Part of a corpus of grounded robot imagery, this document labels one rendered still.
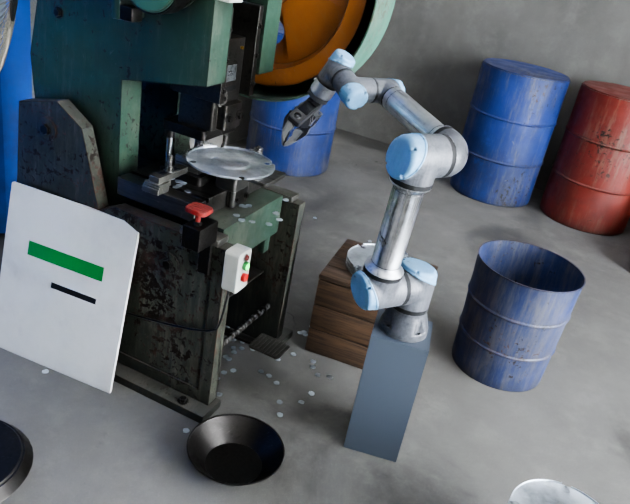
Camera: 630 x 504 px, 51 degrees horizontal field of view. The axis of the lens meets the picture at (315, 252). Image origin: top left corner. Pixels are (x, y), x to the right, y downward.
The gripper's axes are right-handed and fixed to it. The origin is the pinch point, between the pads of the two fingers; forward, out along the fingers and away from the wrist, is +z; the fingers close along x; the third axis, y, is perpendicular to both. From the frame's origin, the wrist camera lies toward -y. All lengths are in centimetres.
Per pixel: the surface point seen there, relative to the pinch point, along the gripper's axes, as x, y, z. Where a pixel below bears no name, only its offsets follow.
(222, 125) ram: 16.0, -14.3, 2.3
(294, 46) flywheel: 22.9, 27.2, -17.6
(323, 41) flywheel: 15.1, 26.8, -25.9
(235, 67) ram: 24.9, -6.5, -12.0
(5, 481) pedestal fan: -12, -95, 86
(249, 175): -0.2, -15.0, 9.1
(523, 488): -119, -41, 11
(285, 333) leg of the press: -41, 18, 73
